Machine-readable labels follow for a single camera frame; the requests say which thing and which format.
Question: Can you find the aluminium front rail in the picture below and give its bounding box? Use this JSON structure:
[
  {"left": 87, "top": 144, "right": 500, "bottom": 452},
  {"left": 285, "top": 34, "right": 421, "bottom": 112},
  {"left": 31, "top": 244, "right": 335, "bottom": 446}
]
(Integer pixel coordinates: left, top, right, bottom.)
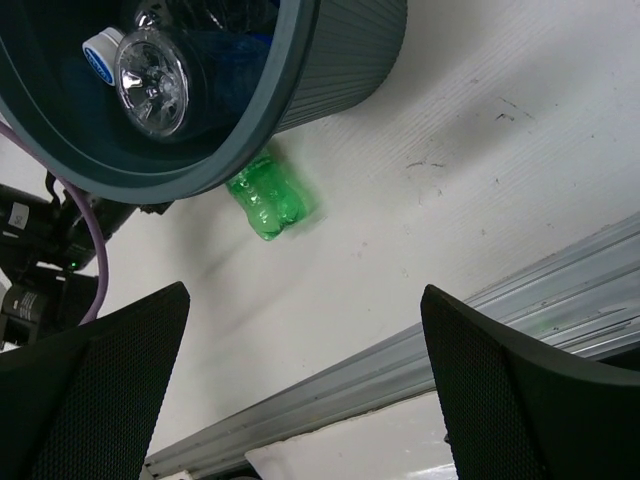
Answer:
[{"left": 143, "top": 215, "right": 639, "bottom": 479}]

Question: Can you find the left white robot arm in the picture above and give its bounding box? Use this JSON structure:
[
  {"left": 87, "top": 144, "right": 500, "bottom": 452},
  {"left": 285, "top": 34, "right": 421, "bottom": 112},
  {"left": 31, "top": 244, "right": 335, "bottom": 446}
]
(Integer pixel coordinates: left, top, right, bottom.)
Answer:
[{"left": 1, "top": 174, "right": 98, "bottom": 349}]

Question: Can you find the green plastic bottle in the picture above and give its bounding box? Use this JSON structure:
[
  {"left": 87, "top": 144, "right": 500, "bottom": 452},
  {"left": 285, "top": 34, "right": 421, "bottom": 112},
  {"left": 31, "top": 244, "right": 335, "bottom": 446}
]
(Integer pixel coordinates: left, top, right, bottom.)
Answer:
[{"left": 225, "top": 145, "right": 321, "bottom": 241}]

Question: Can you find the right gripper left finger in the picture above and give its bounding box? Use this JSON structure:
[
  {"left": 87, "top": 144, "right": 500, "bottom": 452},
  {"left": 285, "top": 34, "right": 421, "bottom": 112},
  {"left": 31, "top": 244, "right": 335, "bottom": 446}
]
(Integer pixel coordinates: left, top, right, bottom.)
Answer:
[{"left": 1, "top": 282, "right": 190, "bottom": 479}]

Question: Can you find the dark teal plastic bin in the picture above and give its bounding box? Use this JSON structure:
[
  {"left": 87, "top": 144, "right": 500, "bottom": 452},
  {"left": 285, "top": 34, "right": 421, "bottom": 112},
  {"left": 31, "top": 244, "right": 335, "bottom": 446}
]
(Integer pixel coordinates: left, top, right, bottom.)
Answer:
[{"left": 1, "top": 1, "right": 408, "bottom": 204}]

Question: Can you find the clear unlabeled plastic bottle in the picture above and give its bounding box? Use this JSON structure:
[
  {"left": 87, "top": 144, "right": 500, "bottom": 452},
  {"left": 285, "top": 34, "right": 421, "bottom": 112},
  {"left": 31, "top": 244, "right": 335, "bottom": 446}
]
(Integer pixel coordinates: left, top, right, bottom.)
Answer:
[{"left": 115, "top": 28, "right": 217, "bottom": 143}]

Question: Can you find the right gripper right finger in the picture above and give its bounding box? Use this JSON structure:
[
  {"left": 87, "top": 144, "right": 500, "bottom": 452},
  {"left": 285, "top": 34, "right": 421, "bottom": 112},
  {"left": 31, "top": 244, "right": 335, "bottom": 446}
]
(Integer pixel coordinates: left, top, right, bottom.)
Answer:
[{"left": 420, "top": 285, "right": 639, "bottom": 479}]

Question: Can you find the clear bottle blue label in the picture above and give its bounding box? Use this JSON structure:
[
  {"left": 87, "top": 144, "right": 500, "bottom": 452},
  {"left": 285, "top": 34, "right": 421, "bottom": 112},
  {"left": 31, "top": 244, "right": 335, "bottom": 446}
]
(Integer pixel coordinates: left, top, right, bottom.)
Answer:
[
  {"left": 203, "top": 1, "right": 280, "bottom": 113},
  {"left": 81, "top": 27, "right": 124, "bottom": 86}
]

